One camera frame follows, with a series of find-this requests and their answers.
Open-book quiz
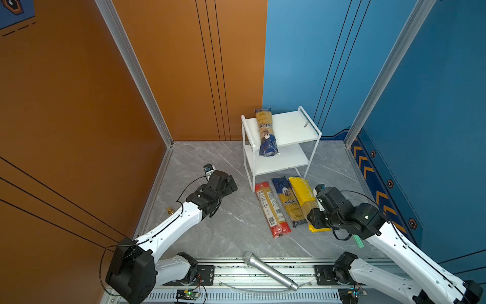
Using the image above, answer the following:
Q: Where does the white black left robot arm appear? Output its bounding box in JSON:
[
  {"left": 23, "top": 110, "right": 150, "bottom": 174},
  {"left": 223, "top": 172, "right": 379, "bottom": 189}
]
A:
[{"left": 100, "top": 170, "right": 237, "bottom": 303}]

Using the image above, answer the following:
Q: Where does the red spaghetti package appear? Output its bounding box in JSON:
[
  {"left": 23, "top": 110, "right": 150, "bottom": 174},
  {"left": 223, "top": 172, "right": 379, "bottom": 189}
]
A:
[{"left": 255, "top": 182, "right": 291, "bottom": 238}]

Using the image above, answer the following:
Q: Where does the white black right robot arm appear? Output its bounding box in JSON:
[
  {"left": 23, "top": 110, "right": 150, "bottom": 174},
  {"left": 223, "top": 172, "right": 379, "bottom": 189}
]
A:
[{"left": 307, "top": 185, "right": 483, "bottom": 303}]

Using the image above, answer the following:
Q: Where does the small green lego strip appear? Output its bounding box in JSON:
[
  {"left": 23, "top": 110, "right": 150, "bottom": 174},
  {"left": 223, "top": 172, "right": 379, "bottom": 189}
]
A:
[{"left": 353, "top": 234, "right": 365, "bottom": 248}]

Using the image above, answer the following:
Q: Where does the blue yellow spaghetti bag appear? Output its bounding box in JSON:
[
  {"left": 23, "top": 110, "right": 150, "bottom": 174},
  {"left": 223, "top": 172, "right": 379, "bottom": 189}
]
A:
[{"left": 272, "top": 177, "right": 307, "bottom": 227}]

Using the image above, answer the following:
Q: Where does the aluminium corner post left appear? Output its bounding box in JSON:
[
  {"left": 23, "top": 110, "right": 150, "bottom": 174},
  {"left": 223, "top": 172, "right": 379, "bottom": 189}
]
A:
[{"left": 94, "top": 0, "right": 175, "bottom": 148}]

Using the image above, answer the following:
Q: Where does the yellow blue-top spaghetti bag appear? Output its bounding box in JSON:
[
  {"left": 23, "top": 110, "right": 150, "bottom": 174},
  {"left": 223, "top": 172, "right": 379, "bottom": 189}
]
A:
[{"left": 255, "top": 108, "right": 278, "bottom": 157}]

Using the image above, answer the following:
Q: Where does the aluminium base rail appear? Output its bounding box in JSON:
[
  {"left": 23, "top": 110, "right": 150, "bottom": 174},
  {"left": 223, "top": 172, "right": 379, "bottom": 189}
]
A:
[{"left": 99, "top": 256, "right": 399, "bottom": 304}]

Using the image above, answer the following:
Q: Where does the aluminium corner post right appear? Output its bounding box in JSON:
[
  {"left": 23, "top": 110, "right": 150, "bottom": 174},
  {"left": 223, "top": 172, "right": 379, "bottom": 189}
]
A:
[{"left": 344, "top": 0, "right": 436, "bottom": 148}]

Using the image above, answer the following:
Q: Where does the aluminium corner post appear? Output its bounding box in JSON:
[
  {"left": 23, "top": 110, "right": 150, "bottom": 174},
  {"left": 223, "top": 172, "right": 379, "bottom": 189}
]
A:
[
  {"left": 344, "top": 0, "right": 436, "bottom": 148},
  {"left": 94, "top": 0, "right": 175, "bottom": 148}
]

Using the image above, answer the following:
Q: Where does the white two-tier metal shelf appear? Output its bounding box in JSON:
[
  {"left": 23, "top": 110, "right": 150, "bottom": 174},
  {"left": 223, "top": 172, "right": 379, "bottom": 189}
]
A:
[{"left": 241, "top": 106, "right": 321, "bottom": 191}]

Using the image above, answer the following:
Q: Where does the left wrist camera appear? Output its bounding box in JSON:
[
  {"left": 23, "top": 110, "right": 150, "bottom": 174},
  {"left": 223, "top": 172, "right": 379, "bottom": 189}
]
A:
[{"left": 203, "top": 163, "right": 215, "bottom": 176}]

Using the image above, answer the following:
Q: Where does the silver microphone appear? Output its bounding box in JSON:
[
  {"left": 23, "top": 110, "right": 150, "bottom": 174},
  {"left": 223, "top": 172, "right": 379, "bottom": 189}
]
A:
[{"left": 242, "top": 252, "right": 299, "bottom": 291}]

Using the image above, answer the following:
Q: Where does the circuit board right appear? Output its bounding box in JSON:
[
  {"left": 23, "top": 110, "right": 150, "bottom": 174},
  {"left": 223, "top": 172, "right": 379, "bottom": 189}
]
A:
[{"left": 338, "top": 290, "right": 368, "bottom": 304}]

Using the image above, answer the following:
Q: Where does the green circuit board left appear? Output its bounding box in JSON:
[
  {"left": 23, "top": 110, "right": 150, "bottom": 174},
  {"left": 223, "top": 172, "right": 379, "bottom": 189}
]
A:
[{"left": 175, "top": 290, "right": 201, "bottom": 303}]

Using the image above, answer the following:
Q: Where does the yellow spaghetti package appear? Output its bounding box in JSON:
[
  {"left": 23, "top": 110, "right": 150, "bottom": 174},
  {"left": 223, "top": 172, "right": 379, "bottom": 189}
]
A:
[{"left": 289, "top": 177, "right": 331, "bottom": 233}]

